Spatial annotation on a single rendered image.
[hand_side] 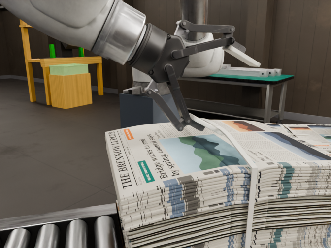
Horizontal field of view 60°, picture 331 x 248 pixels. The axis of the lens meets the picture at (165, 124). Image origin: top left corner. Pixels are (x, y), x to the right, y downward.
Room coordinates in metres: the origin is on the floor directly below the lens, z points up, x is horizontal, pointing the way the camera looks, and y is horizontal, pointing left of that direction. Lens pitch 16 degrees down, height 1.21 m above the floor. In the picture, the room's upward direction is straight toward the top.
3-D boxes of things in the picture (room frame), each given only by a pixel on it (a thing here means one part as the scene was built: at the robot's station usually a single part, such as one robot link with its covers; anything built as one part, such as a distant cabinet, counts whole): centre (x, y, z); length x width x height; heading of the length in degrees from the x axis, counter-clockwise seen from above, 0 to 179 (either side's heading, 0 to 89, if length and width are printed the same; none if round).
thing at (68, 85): (6.43, 2.03, 1.03); 1.56 x 1.39 x 2.06; 142
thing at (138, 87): (1.29, 0.08, 1.03); 0.22 x 0.18 x 0.06; 142
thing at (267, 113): (4.72, -0.70, 0.44); 2.46 x 0.92 x 0.89; 52
